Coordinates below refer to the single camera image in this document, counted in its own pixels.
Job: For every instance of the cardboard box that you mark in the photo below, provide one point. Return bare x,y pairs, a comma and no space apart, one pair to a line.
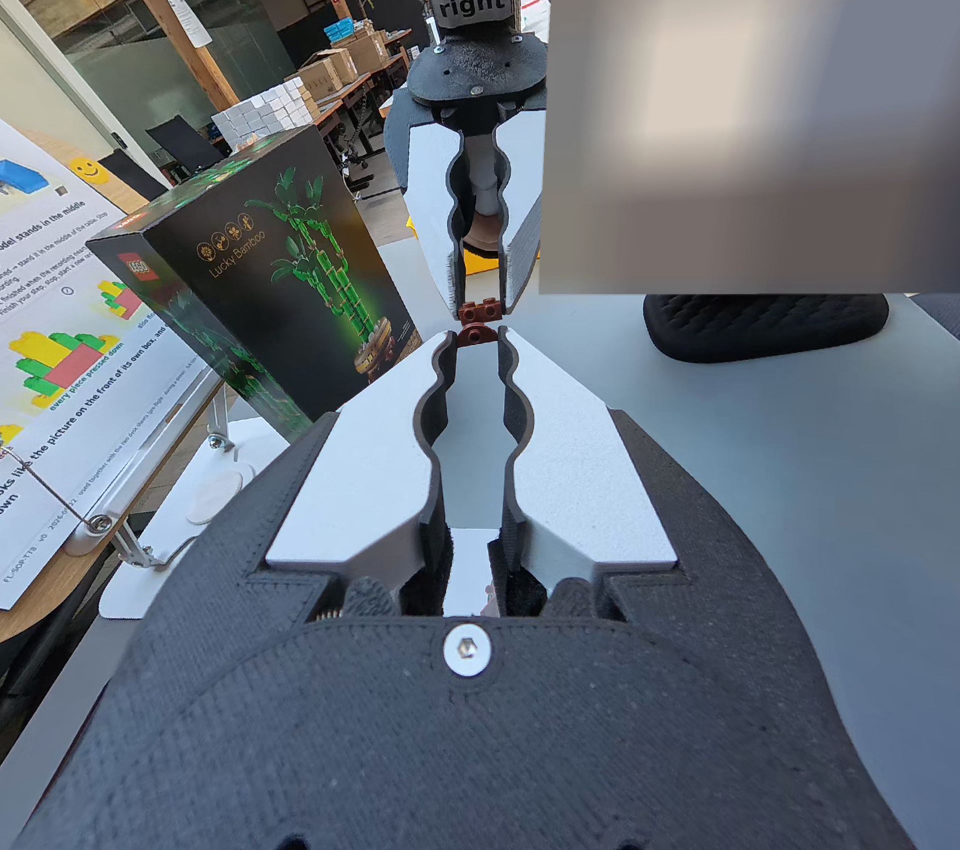
330,70

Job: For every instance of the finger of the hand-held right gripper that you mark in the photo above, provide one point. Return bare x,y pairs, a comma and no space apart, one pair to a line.
429,182
525,190

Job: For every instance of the wooden display board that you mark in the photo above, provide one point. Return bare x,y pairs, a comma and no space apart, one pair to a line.
45,610

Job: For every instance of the printed guidance sheet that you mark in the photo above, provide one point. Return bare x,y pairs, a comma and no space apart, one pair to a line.
67,355

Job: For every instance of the grey desk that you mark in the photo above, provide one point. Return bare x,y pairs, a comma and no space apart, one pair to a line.
787,490

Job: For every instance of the white paper notice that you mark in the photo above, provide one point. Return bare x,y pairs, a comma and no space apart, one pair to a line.
186,14

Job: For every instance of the black building set box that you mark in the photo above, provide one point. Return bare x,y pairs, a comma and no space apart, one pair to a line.
247,280

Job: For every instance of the reddish brown rounded brick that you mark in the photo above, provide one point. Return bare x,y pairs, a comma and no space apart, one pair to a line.
477,335

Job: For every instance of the reddish brown square plate brick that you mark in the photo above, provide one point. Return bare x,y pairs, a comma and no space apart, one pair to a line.
480,314

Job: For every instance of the white metal sheet stand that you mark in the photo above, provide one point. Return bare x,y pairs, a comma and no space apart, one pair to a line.
187,535

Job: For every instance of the yellow smiley sticker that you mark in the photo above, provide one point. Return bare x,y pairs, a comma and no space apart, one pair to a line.
88,169

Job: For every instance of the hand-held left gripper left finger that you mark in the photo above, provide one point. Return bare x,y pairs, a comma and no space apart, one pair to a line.
360,490

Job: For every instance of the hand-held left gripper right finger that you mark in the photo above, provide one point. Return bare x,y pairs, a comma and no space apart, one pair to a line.
585,490

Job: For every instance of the black padded wrist rest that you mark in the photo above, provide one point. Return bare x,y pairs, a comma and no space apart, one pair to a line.
765,325

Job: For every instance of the stack of white boxes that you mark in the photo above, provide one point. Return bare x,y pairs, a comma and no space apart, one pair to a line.
266,111

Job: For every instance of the black office chair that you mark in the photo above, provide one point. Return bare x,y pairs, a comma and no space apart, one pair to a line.
184,145

